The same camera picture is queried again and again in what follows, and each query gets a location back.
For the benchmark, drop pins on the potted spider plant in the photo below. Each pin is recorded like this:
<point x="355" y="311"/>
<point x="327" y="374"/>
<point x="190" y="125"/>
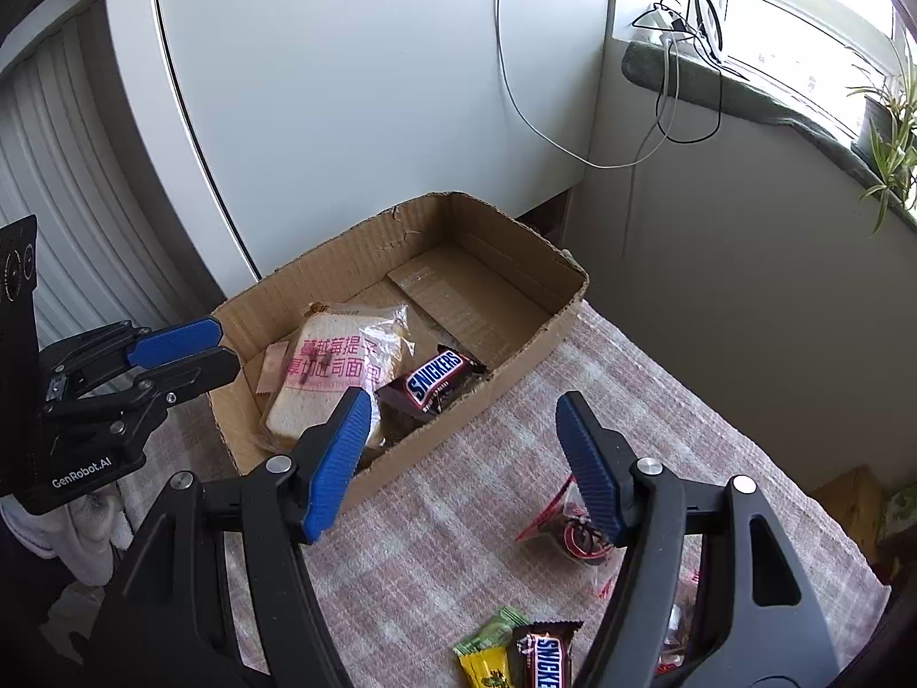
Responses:
<point x="888" y="136"/>

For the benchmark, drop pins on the white sneaker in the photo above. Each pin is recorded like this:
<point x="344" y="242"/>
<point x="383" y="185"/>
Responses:
<point x="25" y="527"/>
<point x="89" y="537"/>

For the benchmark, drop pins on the cardboard box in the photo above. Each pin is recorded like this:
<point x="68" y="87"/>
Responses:
<point x="466" y="287"/>

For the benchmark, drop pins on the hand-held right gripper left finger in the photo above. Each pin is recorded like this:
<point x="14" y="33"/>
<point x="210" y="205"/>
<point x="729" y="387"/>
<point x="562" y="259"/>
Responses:
<point x="337" y="459"/>

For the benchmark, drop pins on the white wardrobe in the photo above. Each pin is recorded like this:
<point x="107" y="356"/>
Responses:
<point x="358" y="86"/>

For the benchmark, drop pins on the small tan packet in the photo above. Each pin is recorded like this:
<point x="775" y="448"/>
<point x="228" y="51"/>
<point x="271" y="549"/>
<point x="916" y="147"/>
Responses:
<point x="272" y="369"/>

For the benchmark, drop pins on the green printed bag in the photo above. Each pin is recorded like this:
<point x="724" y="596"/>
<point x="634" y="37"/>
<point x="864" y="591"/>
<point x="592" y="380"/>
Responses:
<point x="899" y="512"/>

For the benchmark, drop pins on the green snack packet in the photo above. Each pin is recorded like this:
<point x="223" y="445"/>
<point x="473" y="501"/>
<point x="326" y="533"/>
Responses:
<point x="494" y="631"/>

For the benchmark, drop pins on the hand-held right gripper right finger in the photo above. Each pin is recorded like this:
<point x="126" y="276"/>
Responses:
<point x="587" y="459"/>

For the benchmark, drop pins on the white framed window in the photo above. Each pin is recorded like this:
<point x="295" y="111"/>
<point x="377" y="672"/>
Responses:
<point x="774" y="21"/>

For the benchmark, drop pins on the white slatted shutter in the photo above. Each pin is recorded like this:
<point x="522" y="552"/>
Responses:
<point x="86" y="193"/>

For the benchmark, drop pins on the packaged sliced bread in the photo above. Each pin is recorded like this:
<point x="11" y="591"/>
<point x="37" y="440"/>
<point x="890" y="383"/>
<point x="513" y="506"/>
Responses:
<point x="322" y="373"/>

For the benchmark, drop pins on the brown cardboard carton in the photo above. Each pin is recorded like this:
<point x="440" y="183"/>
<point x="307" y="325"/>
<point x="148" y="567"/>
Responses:
<point x="849" y="516"/>

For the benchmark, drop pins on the white power strip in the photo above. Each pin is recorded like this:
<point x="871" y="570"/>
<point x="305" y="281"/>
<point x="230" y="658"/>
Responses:
<point x="655" y="18"/>

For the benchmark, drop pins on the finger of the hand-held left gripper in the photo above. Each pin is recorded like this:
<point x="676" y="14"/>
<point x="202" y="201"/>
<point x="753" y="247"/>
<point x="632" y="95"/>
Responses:
<point x="193" y="373"/>
<point x="175" y="340"/>

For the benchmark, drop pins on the brown chocolate bar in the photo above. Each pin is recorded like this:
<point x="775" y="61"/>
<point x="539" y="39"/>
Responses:
<point x="548" y="659"/>
<point x="430" y="383"/>

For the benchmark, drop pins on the yellow snack packet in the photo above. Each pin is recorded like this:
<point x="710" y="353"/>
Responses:
<point x="487" y="670"/>

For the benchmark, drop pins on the clear red-edged snack packet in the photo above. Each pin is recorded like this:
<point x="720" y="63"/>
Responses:
<point x="684" y="623"/>
<point x="559" y="527"/>

